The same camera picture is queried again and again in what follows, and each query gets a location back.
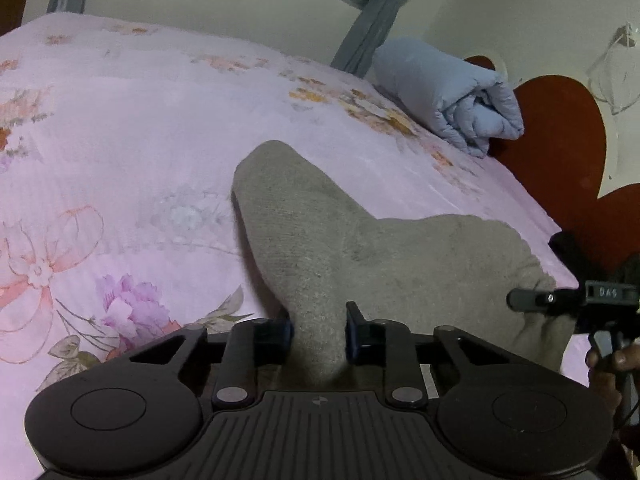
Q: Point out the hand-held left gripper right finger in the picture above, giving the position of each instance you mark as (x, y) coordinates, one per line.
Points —
(352, 335)

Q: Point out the person's right hand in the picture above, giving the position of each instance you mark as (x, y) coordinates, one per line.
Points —
(607, 365)

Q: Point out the folded light blue quilt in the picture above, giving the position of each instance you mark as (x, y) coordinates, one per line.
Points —
(440, 90)

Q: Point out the clear plastic wall hook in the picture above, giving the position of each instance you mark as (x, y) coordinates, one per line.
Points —
(615, 70)

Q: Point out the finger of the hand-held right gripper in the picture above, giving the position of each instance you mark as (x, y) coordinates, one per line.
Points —
(540, 299)
(567, 252)

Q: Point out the pink floral bedsheet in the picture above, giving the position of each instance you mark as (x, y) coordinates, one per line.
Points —
(125, 135)

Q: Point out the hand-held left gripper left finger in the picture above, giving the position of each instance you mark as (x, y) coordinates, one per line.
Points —
(282, 332)

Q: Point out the red-brown headboard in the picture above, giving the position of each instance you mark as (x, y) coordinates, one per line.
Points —
(560, 145)

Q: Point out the grey towel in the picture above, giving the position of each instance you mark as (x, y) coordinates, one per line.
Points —
(310, 220)

